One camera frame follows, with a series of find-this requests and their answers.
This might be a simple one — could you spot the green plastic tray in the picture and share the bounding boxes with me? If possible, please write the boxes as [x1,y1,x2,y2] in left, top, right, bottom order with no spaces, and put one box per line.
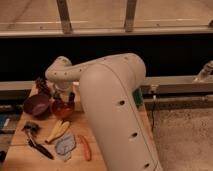
[133,88,143,106]

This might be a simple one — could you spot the dark grape bunch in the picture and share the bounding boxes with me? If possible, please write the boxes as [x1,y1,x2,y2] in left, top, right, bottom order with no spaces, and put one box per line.
[35,78,50,96]

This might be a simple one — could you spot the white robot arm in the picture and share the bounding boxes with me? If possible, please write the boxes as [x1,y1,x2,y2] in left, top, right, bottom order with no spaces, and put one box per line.
[45,53,163,171]

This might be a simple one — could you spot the yellow banana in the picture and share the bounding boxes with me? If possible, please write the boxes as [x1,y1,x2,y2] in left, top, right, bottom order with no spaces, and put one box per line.
[45,120,70,143]

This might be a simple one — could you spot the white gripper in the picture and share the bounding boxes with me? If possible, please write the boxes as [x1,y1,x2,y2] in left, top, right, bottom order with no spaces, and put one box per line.
[53,82,75,103]

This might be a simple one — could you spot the red bowl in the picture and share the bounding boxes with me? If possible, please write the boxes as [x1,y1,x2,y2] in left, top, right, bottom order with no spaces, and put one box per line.
[51,100,75,119]

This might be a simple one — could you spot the black handled brush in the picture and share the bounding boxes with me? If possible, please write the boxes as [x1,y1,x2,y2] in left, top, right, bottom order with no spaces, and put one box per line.
[22,121,54,160]

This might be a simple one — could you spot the purple bowl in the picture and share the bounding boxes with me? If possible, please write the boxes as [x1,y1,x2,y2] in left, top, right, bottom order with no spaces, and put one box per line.
[23,94,50,116]

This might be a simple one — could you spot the red chili pepper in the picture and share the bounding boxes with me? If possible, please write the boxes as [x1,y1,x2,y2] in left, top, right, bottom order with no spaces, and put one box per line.
[78,135,92,161]

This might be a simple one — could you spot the blue grey cloth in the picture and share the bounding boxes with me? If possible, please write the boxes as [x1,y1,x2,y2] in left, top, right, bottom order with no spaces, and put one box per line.
[55,133,76,161]

